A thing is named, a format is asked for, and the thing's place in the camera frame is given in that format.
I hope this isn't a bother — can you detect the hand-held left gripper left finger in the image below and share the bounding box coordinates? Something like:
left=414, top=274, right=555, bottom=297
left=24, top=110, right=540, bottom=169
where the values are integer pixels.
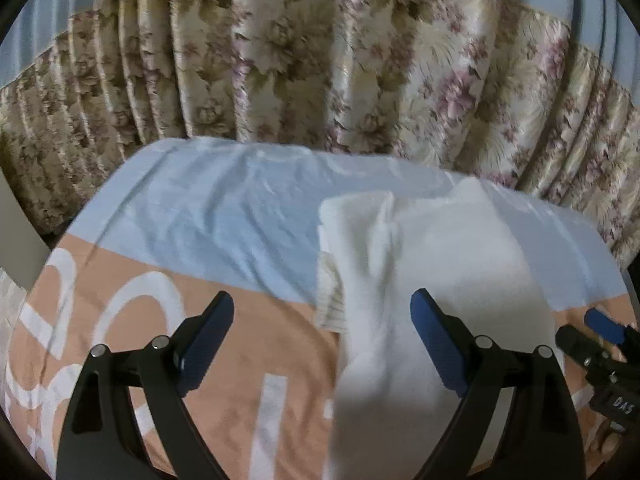
left=56, top=290, right=236, bottom=480

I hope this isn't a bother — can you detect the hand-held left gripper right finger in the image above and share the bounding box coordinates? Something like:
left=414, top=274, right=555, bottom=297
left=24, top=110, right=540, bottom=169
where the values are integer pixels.
left=410, top=288, right=586, bottom=480

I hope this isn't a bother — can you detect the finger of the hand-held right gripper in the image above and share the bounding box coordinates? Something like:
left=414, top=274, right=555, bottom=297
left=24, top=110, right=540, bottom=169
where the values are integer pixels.
left=555, top=307, right=640, bottom=376

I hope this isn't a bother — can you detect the white knit sweater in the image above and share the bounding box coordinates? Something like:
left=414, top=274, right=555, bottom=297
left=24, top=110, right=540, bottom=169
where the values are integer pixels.
left=315, top=177, right=558, bottom=480

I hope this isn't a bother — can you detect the person's right hand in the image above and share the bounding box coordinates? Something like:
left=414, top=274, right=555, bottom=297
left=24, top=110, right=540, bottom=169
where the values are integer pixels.
left=582, top=420, right=626, bottom=466

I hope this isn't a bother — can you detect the orange blue printed blanket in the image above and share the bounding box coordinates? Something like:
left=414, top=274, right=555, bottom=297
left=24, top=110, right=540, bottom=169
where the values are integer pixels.
left=5, top=137, right=631, bottom=480

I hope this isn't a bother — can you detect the floral curtain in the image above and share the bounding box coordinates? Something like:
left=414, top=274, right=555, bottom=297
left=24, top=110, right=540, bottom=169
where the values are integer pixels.
left=0, top=0, right=640, bottom=271

